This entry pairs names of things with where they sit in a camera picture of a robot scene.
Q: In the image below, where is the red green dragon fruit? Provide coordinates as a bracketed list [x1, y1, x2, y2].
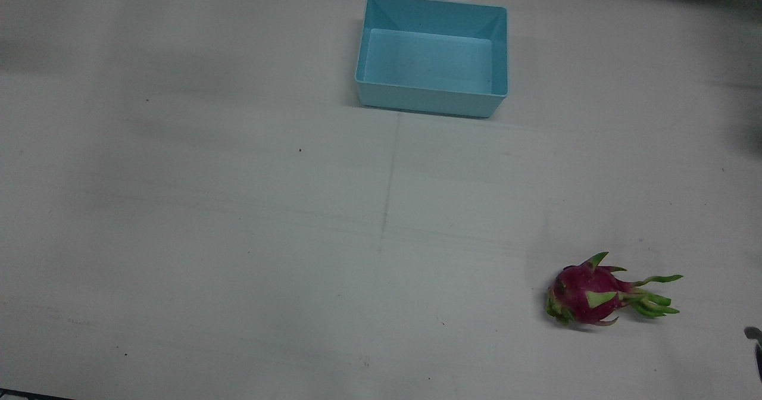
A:
[546, 252, 683, 327]

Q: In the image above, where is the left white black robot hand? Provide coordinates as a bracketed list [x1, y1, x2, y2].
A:
[744, 327, 762, 383]

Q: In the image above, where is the light blue plastic bin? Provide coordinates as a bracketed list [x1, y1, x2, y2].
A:
[355, 0, 509, 119]

